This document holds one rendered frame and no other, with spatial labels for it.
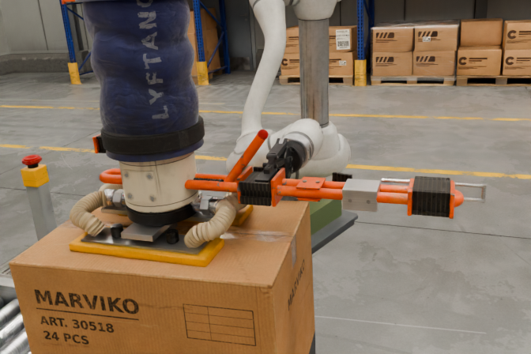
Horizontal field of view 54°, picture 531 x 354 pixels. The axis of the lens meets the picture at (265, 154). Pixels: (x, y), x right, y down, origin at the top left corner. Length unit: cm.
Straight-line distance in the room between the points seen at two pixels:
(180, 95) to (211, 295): 41
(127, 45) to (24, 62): 1207
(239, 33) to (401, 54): 340
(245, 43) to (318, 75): 838
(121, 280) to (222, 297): 22
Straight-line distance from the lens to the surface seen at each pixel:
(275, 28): 159
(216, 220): 110
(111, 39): 109
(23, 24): 1315
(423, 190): 104
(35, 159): 215
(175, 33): 110
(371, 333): 268
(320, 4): 172
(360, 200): 106
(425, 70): 815
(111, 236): 125
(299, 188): 108
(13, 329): 208
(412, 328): 273
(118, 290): 117
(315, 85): 179
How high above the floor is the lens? 161
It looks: 18 degrees down
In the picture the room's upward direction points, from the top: 4 degrees counter-clockwise
